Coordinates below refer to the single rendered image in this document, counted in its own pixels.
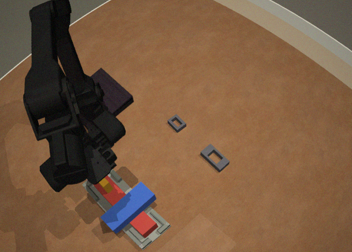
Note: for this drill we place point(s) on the yellow rectangular block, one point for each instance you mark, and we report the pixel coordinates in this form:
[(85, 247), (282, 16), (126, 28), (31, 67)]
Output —
[(106, 185)]

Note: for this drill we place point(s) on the grey rectangular frame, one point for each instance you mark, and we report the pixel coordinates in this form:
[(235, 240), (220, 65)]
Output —
[(174, 126), (210, 149)]

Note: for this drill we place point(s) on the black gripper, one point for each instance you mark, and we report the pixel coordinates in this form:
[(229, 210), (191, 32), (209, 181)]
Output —
[(106, 129)]

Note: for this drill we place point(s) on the red bar with square socket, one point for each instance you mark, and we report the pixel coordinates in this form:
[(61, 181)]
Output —
[(144, 224)]

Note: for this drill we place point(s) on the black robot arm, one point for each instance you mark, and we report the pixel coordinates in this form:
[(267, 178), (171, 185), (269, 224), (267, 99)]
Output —
[(60, 97)]

